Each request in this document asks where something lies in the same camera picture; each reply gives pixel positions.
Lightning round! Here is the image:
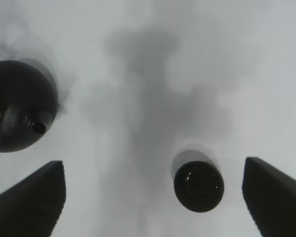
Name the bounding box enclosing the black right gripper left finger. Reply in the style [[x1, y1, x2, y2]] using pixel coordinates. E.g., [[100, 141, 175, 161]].
[[0, 160, 66, 237]]

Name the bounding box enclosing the small black teacup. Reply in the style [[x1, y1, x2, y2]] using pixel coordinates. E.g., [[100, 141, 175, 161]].
[[174, 161, 224, 213]]

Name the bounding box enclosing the black cast iron teapot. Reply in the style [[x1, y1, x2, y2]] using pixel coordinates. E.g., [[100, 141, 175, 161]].
[[0, 58, 59, 153]]

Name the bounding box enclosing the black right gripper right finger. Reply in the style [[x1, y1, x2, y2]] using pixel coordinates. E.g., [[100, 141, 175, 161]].
[[242, 157, 296, 237]]

